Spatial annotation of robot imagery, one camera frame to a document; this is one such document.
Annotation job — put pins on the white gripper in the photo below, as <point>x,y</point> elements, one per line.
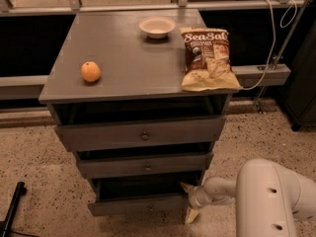
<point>197,197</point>

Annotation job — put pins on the grey bottom drawer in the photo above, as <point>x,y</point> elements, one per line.
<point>145,193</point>

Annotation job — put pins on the grey drawer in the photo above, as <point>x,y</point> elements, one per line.
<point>98,136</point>
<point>143,165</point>
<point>145,193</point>

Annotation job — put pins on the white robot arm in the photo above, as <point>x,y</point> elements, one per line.
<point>268,199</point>

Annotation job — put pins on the grey middle drawer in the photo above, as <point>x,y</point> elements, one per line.
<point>143,165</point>

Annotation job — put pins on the grey top drawer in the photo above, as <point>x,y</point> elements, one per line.
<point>98,136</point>

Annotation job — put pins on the grey wooden drawer cabinet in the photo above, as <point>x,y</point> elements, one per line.
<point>141,79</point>

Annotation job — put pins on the metal diagonal pole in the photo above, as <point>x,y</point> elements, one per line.
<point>272,62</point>

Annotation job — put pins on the sea salt chips bag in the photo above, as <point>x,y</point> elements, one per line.
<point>207,60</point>

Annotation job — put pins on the dark cabinet at right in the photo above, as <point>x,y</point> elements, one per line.
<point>298,95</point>

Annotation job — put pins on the orange fruit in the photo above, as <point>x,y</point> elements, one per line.
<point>90,71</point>

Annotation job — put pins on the black bar on floor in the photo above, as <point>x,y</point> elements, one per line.
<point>5,225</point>

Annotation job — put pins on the white paper bowl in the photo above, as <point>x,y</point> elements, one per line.
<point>157,27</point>

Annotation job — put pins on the metal railing frame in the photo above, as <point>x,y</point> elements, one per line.
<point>131,4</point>

